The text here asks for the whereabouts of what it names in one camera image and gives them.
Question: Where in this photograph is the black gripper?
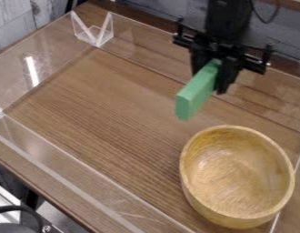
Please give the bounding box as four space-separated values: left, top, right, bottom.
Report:
174 17 274 95

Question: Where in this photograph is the green rectangular block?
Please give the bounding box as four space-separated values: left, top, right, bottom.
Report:
176 59 222 120

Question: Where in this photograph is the brown wooden bowl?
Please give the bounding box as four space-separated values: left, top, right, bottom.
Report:
180 125 295 229

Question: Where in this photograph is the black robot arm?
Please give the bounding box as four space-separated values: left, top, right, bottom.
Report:
172 0 274 95

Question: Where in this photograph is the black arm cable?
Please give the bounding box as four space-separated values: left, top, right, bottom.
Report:
251 0 283 25

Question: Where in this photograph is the clear acrylic corner bracket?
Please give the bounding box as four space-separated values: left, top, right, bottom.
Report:
71 11 115 47

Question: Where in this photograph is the clear acrylic tray wall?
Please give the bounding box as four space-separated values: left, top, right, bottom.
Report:
0 107 196 233

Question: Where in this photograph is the black cable lower left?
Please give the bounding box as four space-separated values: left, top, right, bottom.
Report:
0 205 47 233

